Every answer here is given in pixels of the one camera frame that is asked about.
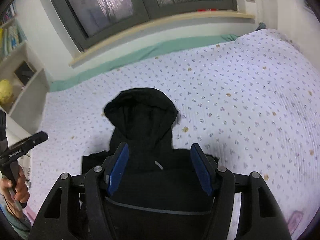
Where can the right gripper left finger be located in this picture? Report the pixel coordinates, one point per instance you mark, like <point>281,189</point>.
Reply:
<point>76,208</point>

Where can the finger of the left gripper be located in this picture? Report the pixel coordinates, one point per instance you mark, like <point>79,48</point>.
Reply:
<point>27,144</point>

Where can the black hooded jacket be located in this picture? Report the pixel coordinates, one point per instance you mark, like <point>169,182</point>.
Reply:
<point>150,190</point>

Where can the person's left hand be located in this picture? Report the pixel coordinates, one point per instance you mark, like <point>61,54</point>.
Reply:
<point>22,194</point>

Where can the white bookshelf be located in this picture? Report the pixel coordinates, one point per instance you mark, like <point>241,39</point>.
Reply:
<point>26,105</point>

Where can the green bed sheet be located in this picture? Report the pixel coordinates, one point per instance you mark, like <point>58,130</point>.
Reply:
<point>165,47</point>

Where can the yellow globe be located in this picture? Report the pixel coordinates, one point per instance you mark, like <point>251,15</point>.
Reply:
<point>6,91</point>

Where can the grey green left sleeve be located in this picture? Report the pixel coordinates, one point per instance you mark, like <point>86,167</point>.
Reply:
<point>19,221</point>

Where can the row of books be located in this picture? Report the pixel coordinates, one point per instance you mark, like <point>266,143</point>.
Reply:
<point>12,35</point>

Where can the floral quilted bedspread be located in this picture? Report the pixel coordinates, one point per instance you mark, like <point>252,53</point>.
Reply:
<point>252,102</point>

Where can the dark framed window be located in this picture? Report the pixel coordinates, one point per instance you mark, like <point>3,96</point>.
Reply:
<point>88,22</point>

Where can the wooden window sill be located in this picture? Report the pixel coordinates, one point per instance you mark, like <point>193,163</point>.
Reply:
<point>193,24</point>

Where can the black picture frame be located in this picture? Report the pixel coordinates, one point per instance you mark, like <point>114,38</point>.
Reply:
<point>24,72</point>

